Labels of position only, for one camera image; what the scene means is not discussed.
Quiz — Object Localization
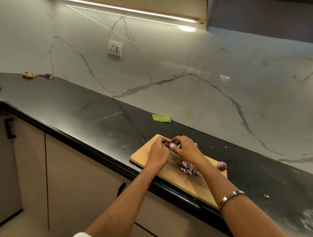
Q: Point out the person's left hand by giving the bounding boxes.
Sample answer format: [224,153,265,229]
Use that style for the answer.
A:
[145,136,171,171]

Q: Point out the person's right hand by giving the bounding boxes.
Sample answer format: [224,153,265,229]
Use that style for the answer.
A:
[170,135,205,165]

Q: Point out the person's right forearm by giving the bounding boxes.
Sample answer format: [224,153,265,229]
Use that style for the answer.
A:
[190,156,290,237]

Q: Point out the person's left forearm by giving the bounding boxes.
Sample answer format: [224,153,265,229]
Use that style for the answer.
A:
[83,163,163,237]

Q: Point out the green cloth scrap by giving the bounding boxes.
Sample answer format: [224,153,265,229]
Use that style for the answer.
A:
[152,114,172,123]

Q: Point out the wooden cutting board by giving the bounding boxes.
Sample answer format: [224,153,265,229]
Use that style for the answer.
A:
[129,134,228,210]

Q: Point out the pile of purple onion peels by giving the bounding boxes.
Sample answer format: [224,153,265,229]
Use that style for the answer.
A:
[180,160,202,177]

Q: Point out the beige cabinet door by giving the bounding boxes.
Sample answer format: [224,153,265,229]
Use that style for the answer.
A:
[45,134,157,237]
[10,115,49,231]

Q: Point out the LED strip light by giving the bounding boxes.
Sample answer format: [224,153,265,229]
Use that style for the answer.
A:
[64,0,197,24]

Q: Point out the grey range hood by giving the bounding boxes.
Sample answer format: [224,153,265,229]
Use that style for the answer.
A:
[207,0,313,44]

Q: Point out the silver metal bracelet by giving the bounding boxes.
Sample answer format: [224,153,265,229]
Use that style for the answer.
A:
[218,191,247,212]

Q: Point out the white wall power socket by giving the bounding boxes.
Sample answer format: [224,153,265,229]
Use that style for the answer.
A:
[108,40,123,58]

